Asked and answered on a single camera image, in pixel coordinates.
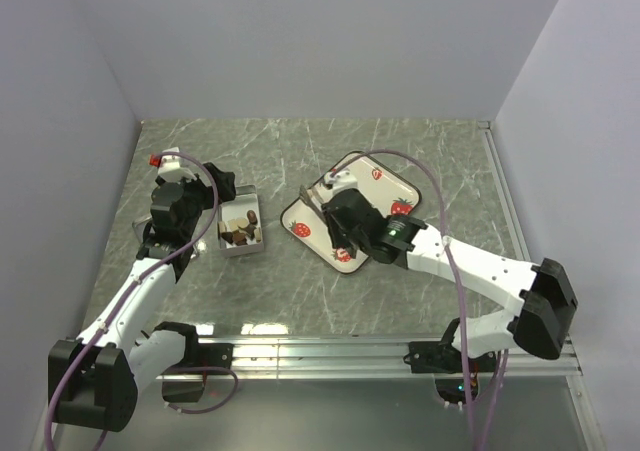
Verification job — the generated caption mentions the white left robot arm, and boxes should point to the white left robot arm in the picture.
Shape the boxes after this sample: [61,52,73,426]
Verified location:
[46,151,236,432]

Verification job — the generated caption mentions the white strawberry square plate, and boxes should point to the white strawberry square plate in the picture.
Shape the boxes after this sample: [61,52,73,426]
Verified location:
[280,151,421,275]

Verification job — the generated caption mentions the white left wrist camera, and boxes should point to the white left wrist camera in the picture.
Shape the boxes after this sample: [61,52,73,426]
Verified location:
[149,147,198,186]

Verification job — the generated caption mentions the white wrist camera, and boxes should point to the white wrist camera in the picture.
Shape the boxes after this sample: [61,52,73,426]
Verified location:
[321,168,358,201]
[149,147,198,186]

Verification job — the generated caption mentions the aluminium rail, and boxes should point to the aluminium rail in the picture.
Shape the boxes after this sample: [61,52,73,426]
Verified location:
[58,333,584,380]
[477,121,534,263]

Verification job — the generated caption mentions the silver metal tongs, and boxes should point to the silver metal tongs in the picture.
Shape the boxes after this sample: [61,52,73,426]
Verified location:
[299,183,332,223]

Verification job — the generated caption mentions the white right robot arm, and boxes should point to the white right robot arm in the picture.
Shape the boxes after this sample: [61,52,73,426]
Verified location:
[321,189,578,374]

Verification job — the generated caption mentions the silver metal tin box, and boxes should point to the silver metal tin box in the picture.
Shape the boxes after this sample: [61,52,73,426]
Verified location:
[217,185,265,258]

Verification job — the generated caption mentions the brown round chocolate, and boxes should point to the brown round chocolate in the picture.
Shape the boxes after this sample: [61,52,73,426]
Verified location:
[232,233,247,246]

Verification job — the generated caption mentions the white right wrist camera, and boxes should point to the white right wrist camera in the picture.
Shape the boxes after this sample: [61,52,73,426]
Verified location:
[321,168,358,201]

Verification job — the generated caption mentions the aluminium front rail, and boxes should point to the aluminium front rail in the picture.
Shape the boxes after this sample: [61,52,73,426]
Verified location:
[58,333,584,380]

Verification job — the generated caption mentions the aluminium right side rail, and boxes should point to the aluminium right side rail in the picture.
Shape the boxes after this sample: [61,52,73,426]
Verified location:
[477,121,534,263]

